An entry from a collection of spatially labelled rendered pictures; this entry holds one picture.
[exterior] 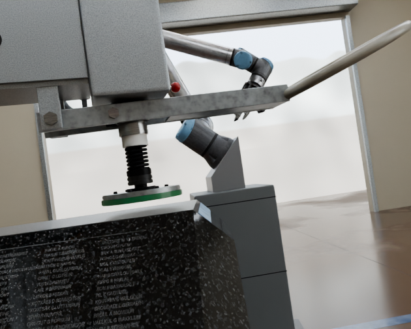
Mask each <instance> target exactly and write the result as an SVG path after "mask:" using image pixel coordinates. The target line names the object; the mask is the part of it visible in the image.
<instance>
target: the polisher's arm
mask: <svg viewBox="0 0 411 329"><path fill-rule="evenodd" d="M90 94H91V93H90V87H89V76H88V71H87V61H86V56H85V47H84V38H83V32H82V23H81V18H80V8H79V3H78V0H0V106H11V105H19V104H35V103H38V109H39V114H40V124H41V129H42V130H43V131H49V130H56V129H63V119H62V113H61V110H65V103H64V101H74V100H82V99H90ZM48 112H53V113H55V114H57V120H58V122H57V123H55V124H54V125H52V126H51V125H48V124H46V123H45V122H44V115H45V114H47V113H48Z"/></svg>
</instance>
